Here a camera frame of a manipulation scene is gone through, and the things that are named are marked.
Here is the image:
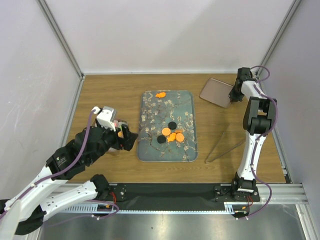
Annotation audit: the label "orange embossed biscuit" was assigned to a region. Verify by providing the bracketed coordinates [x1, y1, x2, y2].
[117, 131, 124, 138]
[161, 127, 171, 136]

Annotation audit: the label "blue floral serving tray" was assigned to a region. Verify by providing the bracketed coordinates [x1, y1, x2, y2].
[137, 90, 198, 163]

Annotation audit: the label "orange sandwich biscuit right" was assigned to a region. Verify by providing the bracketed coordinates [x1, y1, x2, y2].
[175, 132, 185, 143]

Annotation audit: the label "black sandwich cookie lower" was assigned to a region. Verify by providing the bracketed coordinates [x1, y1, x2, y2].
[156, 135, 167, 144]

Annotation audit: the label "white slotted cable duct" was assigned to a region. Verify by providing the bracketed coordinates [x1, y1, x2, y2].
[62, 202, 249, 216]

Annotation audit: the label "black sandwich cookie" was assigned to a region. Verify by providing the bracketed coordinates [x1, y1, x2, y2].
[156, 135, 167, 144]
[168, 121, 177, 130]

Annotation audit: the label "rose gold cookie tin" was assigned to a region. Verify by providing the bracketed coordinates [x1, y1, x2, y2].
[94, 117, 128, 156]

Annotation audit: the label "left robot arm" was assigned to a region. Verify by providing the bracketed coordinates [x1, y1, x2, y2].
[0, 124, 138, 236]

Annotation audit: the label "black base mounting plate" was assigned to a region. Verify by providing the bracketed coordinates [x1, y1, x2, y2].
[107, 183, 260, 206]

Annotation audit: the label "orange flower cookie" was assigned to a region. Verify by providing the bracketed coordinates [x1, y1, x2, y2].
[167, 132, 176, 143]

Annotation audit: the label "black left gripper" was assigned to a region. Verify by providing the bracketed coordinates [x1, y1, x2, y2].
[88, 117, 138, 164]

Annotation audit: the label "orange fish cookie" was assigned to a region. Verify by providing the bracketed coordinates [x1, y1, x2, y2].
[155, 92, 166, 98]

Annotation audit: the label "black sandwich cookie upper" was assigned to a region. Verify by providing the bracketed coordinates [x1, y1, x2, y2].
[168, 121, 177, 130]

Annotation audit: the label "steel serving tongs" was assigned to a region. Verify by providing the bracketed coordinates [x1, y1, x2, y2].
[204, 129, 245, 164]

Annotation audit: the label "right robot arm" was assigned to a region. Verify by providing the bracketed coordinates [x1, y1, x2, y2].
[229, 67, 278, 201]

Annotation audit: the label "rose gold tin lid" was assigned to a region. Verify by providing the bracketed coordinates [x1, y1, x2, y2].
[199, 78, 233, 109]

